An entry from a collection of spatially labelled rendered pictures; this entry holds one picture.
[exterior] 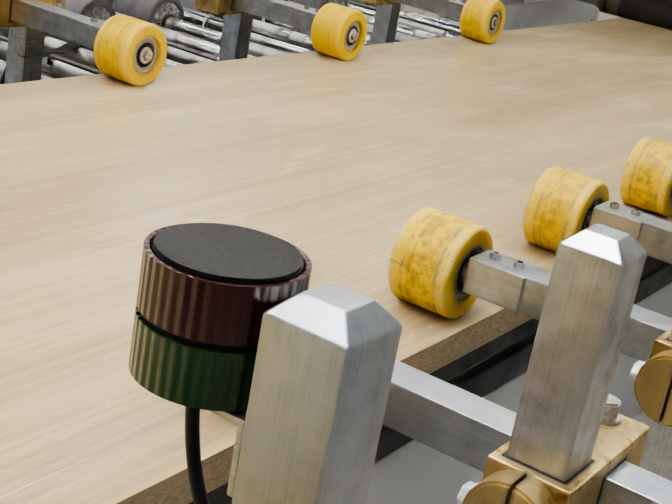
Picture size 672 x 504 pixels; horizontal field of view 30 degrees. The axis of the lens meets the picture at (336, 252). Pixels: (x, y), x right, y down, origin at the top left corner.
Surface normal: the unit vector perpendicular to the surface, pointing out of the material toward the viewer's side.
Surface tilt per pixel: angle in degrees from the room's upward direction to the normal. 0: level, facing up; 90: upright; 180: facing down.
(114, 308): 0
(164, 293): 90
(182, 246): 0
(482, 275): 90
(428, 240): 47
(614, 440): 0
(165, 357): 90
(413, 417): 90
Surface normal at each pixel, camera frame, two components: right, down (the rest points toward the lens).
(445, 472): 0.81, 0.32
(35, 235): 0.17, -0.93
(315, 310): -0.28, -0.52
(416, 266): -0.53, 0.04
